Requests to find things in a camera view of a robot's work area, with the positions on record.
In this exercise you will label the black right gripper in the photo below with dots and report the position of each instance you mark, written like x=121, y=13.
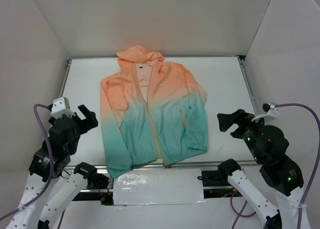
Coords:
x=240, y=123

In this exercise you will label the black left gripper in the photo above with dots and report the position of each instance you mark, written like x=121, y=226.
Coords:
x=80, y=119

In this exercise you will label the orange and teal hooded jacket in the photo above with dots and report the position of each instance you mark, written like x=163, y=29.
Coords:
x=151, y=109

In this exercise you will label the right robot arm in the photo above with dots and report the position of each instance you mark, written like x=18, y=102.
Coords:
x=267, y=144

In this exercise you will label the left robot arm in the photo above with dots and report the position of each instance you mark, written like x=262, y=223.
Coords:
x=35, y=210

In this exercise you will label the white taped front panel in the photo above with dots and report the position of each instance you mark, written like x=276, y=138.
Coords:
x=158, y=187

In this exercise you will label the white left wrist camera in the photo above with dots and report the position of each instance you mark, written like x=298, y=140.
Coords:
x=61, y=107

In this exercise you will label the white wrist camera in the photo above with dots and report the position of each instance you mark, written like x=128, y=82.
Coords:
x=61, y=107
x=269, y=113

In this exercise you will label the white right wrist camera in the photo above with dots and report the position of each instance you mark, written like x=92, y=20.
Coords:
x=269, y=113

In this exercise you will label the aluminium table frame rail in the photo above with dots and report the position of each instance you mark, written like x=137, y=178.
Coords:
x=246, y=76

